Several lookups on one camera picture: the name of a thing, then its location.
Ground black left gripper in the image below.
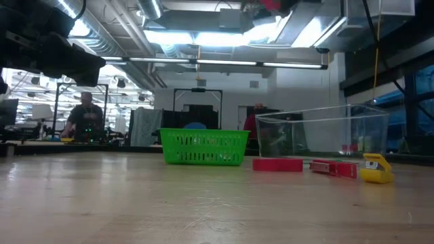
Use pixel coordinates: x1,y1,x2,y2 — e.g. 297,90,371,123
0,0,106,87

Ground red mini stapler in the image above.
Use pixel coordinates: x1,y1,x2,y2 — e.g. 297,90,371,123
260,0,282,12
252,157,304,173

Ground clear plastic container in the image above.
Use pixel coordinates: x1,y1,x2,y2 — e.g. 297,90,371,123
254,103,390,161

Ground person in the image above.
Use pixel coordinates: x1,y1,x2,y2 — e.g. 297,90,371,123
60,91,105,142
243,102,272,150

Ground white lamp shade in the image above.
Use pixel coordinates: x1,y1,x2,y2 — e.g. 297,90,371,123
31,103,54,121

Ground long LED light bar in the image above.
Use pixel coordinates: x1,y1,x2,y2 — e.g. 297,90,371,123
101,56,329,70

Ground black monitor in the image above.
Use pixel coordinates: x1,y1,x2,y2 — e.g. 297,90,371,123
0,98,20,129

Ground grey hanging cloth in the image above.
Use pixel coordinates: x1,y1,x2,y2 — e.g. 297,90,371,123
130,107,164,147

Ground blue chair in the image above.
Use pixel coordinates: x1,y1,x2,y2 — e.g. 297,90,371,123
182,121,208,130

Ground green plastic basket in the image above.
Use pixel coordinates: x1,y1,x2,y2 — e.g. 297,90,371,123
159,127,251,166

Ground silver round ventilation duct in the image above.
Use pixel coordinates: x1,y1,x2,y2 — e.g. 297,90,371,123
137,0,164,20

